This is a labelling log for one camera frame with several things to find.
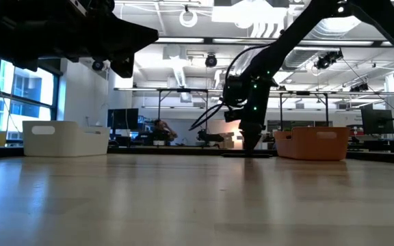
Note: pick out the cardboard box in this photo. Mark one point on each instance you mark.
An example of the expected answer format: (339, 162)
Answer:
(227, 140)

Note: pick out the black station frame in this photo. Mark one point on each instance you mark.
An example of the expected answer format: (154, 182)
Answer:
(303, 93)
(183, 90)

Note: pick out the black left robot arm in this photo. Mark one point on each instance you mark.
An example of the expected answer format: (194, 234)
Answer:
(19, 27)

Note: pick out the person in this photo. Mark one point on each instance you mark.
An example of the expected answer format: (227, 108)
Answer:
(161, 131)

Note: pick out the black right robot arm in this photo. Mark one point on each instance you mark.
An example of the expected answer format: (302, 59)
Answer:
(286, 44)

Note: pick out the black ceiling camera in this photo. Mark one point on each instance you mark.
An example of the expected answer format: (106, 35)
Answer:
(211, 61)
(327, 59)
(97, 65)

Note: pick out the black aluminium table frame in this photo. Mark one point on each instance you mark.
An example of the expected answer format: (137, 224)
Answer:
(183, 150)

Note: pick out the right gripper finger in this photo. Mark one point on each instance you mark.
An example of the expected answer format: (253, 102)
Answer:
(250, 135)
(259, 131)

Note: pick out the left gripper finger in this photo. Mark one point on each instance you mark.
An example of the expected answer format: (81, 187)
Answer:
(132, 30)
(135, 44)

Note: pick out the white plastic bin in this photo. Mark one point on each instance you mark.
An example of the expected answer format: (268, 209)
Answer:
(63, 143)

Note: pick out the black monitor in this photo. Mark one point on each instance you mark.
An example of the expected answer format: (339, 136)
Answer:
(376, 121)
(122, 119)

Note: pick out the orange plastic bin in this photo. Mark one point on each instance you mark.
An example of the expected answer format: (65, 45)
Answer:
(313, 147)

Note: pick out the black background robot arm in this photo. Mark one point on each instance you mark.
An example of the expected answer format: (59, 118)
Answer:
(210, 136)

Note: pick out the black pen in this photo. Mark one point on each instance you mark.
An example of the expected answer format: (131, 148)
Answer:
(234, 155)

